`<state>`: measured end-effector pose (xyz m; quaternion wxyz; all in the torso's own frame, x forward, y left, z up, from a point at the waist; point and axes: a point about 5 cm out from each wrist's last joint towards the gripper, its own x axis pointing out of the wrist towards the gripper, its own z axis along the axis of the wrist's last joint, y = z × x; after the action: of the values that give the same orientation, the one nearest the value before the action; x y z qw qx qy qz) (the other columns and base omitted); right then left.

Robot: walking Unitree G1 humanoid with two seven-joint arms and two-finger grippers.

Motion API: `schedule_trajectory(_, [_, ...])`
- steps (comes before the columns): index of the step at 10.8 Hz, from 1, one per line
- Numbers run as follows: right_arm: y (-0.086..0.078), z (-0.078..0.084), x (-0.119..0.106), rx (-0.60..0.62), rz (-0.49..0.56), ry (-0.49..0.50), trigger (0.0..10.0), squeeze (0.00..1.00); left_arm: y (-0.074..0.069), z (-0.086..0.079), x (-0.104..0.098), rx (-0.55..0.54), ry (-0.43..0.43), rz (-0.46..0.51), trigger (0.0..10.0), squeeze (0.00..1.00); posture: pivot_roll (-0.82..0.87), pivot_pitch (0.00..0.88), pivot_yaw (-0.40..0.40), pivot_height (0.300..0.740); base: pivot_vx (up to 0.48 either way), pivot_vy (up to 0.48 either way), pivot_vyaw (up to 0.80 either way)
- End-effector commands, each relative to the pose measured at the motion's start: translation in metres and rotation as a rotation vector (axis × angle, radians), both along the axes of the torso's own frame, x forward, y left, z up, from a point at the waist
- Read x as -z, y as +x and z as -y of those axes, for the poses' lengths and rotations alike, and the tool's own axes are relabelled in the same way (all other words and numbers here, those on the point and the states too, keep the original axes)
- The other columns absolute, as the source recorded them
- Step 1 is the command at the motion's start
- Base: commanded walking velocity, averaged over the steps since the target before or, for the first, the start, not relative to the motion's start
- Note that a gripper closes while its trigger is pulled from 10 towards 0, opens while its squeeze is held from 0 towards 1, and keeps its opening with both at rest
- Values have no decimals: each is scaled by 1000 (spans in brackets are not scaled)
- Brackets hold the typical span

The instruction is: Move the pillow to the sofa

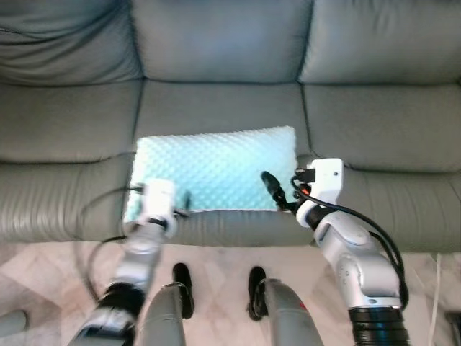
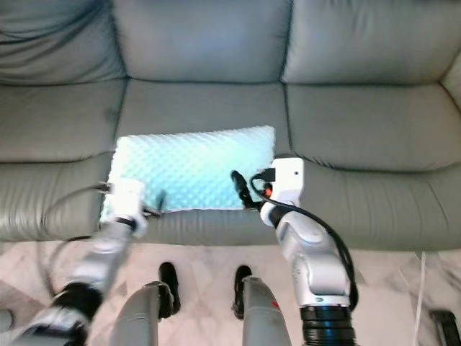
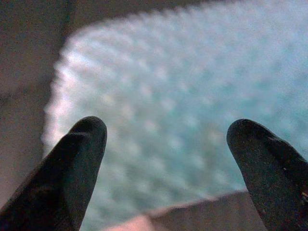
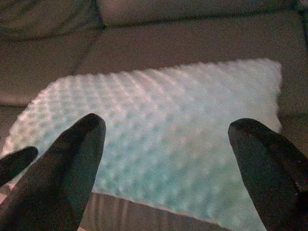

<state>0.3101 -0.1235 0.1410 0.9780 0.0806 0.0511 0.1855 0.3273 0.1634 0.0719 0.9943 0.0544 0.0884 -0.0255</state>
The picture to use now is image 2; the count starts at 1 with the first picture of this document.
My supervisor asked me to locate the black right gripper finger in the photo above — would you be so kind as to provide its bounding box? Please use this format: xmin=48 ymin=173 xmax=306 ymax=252
xmin=230 ymin=170 xmax=257 ymax=208

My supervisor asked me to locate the teal dotted pillow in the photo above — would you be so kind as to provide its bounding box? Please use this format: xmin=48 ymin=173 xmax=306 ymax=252
xmin=101 ymin=126 xmax=276 ymax=221

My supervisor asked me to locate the grey-green leather sofa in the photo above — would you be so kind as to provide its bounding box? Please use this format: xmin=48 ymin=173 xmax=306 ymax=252
xmin=0 ymin=0 xmax=461 ymax=253

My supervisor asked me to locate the grey robot left leg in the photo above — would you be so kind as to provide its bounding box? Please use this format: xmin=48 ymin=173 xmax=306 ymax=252
xmin=108 ymin=262 xmax=181 ymax=346

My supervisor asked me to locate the grey robot leg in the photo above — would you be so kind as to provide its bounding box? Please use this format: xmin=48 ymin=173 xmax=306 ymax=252
xmin=108 ymin=262 xmax=181 ymax=346
xmin=233 ymin=265 xmax=293 ymax=346

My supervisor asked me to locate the grey robot right leg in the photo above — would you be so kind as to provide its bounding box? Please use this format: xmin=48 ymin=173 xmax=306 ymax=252
xmin=233 ymin=265 xmax=293 ymax=346

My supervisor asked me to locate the grey round object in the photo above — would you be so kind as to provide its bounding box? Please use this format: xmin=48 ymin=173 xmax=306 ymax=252
xmin=0 ymin=310 xmax=15 ymax=333

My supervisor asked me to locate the black floor device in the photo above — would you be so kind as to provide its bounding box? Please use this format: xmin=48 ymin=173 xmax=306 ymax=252
xmin=429 ymin=309 xmax=461 ymax=341

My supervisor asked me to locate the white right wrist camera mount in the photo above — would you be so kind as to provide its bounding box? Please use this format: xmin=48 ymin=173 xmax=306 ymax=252
xmin=272 ymin=156 xmax=304 ymax=203

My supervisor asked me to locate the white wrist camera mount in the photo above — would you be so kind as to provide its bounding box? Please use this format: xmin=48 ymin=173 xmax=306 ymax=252
xmin=113 ymin=178 xmax=148 ymax=218
xmin=272 ymin=156 xmax=304 ymax=203

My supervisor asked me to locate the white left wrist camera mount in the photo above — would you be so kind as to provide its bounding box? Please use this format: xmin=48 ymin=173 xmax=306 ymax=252
xmin=113 ymin=178 xmax=148 ymax=218

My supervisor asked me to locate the white floor cable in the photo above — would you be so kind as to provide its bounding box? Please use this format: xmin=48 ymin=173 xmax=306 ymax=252
xmin=412 ymin=251 xmax=428 ymax=346

